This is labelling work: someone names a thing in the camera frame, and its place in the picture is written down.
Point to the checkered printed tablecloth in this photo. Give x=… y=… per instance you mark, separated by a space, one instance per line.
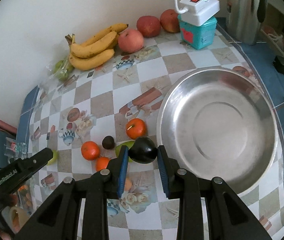
x=94 y=104

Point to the black power adapter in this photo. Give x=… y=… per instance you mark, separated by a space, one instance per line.
x=278 y=63

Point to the red apple right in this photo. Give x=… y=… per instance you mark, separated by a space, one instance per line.
x=169 y=21

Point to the brown longan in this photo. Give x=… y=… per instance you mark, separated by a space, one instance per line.
x=128 y=184

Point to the teal plastic box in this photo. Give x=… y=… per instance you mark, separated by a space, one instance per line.
x=198 y=37

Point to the bottom yellow banana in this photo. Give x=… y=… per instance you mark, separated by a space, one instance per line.
x=92 y=62

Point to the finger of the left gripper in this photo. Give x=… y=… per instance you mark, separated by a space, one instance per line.
x=17 y=173

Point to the steel round basin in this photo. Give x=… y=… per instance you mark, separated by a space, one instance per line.
x=217 y=123

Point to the clear bag of green fruits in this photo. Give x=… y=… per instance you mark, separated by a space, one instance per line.
x=60 y=71

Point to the small green fruit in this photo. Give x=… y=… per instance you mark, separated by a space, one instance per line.
x=54 y=158

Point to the top yellow banana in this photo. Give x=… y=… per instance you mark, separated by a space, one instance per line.
x=119 y=27

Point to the orange tangerine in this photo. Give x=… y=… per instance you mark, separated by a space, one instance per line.
x=90 y=150
x=101 y=163
x=136 y=128

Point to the pink apple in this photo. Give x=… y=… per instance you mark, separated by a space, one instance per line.
x=131 y=41

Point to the clear box of small fruits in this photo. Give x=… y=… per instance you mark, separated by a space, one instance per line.
x=16 y=216

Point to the middle yellow banana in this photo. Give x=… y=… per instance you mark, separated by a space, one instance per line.
x=88 y=51

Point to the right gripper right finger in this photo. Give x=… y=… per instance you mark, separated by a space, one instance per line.
x=228 y=216

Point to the red apple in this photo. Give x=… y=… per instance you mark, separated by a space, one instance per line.
x=149 y=26
x=169 y=21

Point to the yellow banana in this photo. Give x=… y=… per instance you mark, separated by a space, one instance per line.
x=119 y=27
x=88 y=51
x=92 y=62

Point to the glass mug with logo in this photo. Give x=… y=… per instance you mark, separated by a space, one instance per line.
x=14 y=150

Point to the red apple middle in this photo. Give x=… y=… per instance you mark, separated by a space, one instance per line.
x=149 y=26

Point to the steel thermos jug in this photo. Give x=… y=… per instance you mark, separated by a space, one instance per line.
x=244 y=19

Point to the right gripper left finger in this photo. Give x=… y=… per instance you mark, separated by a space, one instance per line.
x=58 y=216

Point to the dark plum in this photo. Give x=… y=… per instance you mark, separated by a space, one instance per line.
x=143 y=150
x=108 y=142

